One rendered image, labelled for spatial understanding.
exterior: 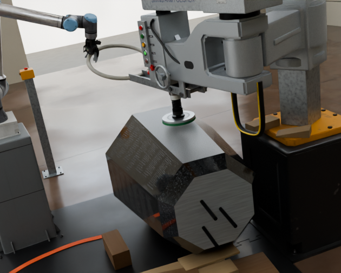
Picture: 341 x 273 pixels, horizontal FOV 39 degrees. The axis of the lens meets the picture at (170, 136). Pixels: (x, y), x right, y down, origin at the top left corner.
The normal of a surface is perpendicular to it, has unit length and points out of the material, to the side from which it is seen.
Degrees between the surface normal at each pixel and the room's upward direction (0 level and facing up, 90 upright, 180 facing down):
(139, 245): 0
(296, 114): 90
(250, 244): 0
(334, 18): 90
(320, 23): 90
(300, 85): 90
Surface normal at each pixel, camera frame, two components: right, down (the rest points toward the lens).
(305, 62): -0.64, 0.36
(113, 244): -0.15, -0.92
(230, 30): -0.81, 0.32
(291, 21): 0.79, 0.11
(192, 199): 0.29, 0.31
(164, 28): 0.58, 0.22
